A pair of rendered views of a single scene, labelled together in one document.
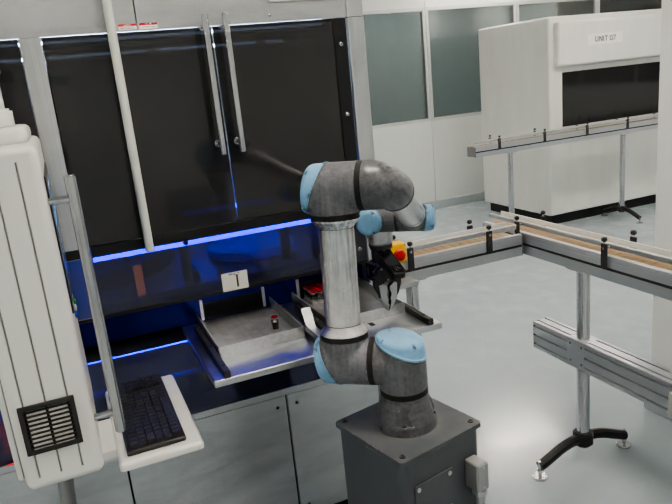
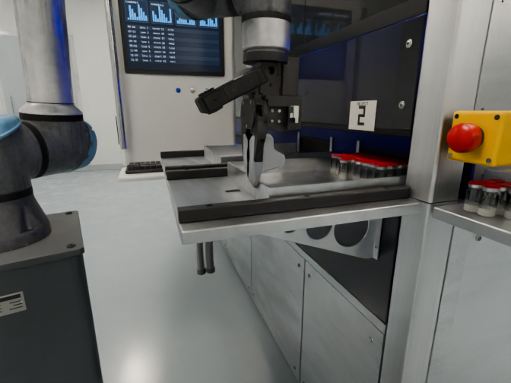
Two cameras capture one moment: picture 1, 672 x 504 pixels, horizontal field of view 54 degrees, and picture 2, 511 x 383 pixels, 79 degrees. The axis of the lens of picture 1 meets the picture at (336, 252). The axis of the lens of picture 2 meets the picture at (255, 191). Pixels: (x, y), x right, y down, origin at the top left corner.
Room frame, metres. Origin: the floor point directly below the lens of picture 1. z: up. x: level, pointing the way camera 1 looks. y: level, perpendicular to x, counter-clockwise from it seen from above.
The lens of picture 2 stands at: (1.96, -0.66, 1.03)
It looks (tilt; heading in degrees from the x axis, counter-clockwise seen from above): 15 degrees down; 93
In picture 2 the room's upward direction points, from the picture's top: straight up
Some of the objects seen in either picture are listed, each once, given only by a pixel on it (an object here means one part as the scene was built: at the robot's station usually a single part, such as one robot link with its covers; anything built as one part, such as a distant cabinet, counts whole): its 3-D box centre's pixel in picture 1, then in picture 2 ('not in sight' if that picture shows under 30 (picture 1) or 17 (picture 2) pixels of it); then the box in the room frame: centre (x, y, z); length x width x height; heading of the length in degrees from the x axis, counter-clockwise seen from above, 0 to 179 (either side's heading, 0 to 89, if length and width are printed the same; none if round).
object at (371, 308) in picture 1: (345, 301); (320, 175); (2.07, -0.02, 0.90); 0.34 x 0.26 x 0.04; 22
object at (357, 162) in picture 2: (335, 292); (355, 169); (2.15, 0.02, 0.91); 0.18 x 0.02 x 0.05; 112
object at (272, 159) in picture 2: (389, 293); (268, 161); (1.96, -0.15, 0.95); 0.06 x 0.03 x 0.09; 21
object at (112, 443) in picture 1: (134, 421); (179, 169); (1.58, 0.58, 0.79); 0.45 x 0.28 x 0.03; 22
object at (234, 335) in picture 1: (247, 324); (265, 153); (1.95, 0.30, 0.90); 0.34 x 0.26 x 0.04; 22
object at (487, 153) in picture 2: (393, 252); (490, 137); (2.27, -0.21, 0.99); 0.08 x 0.07 x 0.07; 22
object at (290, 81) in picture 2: (381, 262); (268, 95); (1.96, -0.14, 1.05); 0.09 x 0.08 x 0.12; 21
